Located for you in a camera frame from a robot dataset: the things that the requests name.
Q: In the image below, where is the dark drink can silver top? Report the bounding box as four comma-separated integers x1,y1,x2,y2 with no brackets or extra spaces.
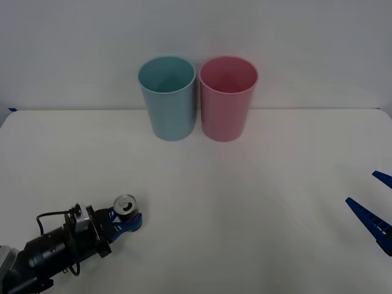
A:
112,193,142,224

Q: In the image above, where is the pale blue plastic bin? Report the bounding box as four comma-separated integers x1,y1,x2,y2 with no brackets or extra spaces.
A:
137,55,197,142

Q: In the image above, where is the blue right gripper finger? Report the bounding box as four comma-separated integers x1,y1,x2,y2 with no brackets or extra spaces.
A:
345,197,392,257
371,170,392,186

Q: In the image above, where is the pink plastic bin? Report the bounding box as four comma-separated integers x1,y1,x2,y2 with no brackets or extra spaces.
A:
198,55,259,143

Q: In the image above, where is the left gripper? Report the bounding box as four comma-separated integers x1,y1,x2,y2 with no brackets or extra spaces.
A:
72,206,144,263

